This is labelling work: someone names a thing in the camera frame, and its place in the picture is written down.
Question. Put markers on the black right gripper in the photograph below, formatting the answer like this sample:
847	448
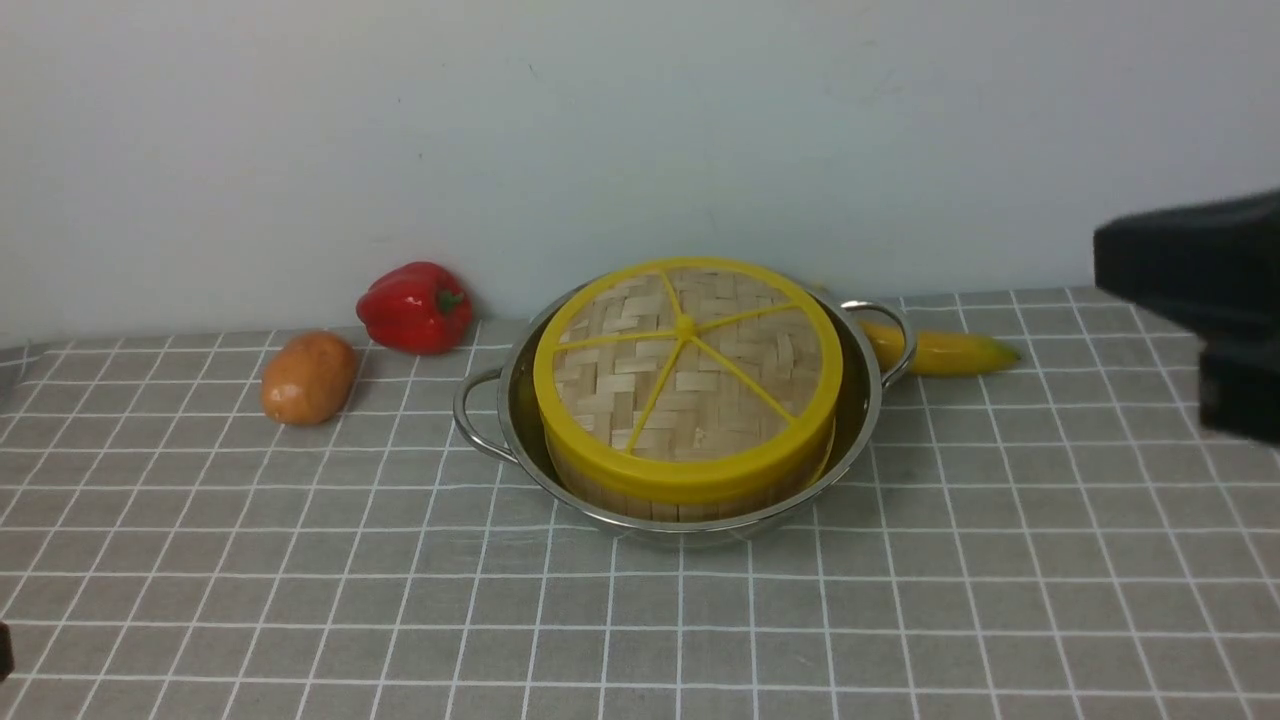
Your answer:
1213	270

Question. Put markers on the yellow rimmed bamboo steamer basket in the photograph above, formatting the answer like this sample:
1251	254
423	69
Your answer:
691	491

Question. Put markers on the yellow rimmed bamboo steamer lid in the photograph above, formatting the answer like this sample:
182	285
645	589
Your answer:
688	359

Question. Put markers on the stainless steel pot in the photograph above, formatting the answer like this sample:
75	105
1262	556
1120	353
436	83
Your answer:
521	440

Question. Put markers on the yellow banana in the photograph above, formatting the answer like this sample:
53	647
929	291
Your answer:
941	354

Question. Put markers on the grey checked tablecloth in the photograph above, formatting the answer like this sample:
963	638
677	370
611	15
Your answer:
1056	542

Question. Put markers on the red bell pepper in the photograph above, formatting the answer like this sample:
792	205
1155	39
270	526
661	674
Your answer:
419	308

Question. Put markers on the brown potato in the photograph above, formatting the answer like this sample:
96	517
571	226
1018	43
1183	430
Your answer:
308	381

